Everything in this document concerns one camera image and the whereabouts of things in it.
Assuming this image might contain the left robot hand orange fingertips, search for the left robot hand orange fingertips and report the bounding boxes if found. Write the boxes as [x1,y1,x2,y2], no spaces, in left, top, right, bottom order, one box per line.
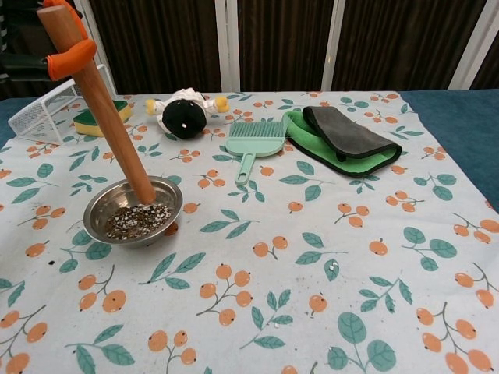
[0,0,98,82]

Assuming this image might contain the wooden rolling pin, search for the wooden rolling pin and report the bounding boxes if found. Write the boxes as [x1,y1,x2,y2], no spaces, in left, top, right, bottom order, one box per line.
[37,5,157,206]

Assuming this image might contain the stainless steel bowl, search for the stainless steel bowl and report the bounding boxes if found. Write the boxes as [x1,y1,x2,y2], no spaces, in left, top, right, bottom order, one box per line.
[83,175,184,249]

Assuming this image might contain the mint green hand brush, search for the mint green hand brush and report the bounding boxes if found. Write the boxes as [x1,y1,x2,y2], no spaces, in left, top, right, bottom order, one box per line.
[225,120,288,186]

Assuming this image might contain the yellow green sponge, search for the yellow green sponge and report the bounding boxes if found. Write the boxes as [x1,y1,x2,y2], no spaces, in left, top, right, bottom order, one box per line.
[73,99,133,138]

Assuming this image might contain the dark brown curtain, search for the dark brown curtain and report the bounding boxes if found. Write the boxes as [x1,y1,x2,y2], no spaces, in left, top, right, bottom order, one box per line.
[0,0,499,101]

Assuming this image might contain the black white plush toy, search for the black white plush toy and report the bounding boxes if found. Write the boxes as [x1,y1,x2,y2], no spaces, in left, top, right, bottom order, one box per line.
[145,88,229,140]

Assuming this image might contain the crushed shell bits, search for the crushed shell bits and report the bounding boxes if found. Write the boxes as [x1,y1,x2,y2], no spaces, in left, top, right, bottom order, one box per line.
[105,203,172,239]

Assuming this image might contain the floral orange leaf tablecloth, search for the floral orange leaf tablecloth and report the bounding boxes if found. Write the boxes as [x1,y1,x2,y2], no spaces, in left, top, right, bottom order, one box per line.
[0,91,499,374]

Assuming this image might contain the green grey folded cloth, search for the green grey folded cloth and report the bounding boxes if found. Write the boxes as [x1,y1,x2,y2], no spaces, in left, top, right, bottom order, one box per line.
[281,105,404,179]

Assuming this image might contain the white frame post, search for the white frame post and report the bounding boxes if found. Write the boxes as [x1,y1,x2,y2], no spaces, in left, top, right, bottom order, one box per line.
[214,0,241,93]
[320,0,345,93]
[77,0,119,97]
[448,0,499,91]

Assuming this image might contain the white wire mesh basket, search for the white wire mesh basket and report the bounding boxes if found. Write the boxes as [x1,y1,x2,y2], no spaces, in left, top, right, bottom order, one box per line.
[7,64,119,142]

